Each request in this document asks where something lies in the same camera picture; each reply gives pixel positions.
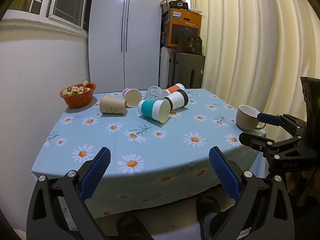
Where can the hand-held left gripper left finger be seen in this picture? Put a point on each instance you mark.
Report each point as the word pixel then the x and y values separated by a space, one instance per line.
pixel 96 172

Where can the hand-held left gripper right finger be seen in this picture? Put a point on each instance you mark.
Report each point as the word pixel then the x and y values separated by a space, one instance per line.
pixel 225 175

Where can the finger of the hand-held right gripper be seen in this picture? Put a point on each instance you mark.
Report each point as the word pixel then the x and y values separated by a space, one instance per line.
pixel 252 140
pixel 268 119

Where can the beige ceramic mug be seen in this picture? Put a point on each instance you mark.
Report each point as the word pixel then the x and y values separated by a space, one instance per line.
pixel 246 118

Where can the brown paper cup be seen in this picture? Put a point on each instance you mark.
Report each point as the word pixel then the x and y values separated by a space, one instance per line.
pixel 112 105

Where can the pink white paper cup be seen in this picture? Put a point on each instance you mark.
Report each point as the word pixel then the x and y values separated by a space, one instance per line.
pixel 132 97

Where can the teal sleeve white cup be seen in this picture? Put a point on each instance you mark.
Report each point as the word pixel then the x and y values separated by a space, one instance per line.
pixel 150 108

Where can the black sleeve white cup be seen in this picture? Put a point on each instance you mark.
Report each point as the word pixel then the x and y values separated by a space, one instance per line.
pixel 176 100

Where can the orange sleeve white cup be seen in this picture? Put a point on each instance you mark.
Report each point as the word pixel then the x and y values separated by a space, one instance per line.
pixel 173 88

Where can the clear glass cup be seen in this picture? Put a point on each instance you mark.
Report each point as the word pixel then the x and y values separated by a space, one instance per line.
pixel 153 93

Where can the blue daisy tablecloth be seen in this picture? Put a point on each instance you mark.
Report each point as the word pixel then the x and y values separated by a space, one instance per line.
pixel 155 145

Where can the red plastic bowl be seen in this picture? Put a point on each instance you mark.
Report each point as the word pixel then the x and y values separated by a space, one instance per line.
pixel 76 100

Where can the cream curtain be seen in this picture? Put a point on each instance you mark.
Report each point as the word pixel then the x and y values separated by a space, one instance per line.
pixel 255 45

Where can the pile of fruits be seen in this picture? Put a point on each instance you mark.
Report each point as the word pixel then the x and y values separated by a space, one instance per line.
pixel 76 90

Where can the dark grey suitcase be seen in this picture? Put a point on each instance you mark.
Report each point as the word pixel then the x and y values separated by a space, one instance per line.
pixel 187 70

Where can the brown handbag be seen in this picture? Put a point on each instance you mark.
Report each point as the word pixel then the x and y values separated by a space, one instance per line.
pixel 190 45

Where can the white foam board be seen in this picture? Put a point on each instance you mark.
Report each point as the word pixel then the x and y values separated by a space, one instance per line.
pixel 163 66

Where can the orange cardboard box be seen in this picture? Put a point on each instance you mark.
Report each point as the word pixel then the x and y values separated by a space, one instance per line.
pixel 183 28

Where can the white paper plate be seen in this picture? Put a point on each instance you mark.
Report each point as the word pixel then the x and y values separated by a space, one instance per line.
pixel 196 11

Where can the white wardrobe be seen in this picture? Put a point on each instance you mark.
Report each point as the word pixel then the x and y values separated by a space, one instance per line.
pixel 140 37

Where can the black bag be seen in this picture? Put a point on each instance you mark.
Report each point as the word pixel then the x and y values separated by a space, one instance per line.
pixel 175 4

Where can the white framed window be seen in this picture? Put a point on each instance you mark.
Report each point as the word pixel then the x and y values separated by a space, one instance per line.
pixel 62 2

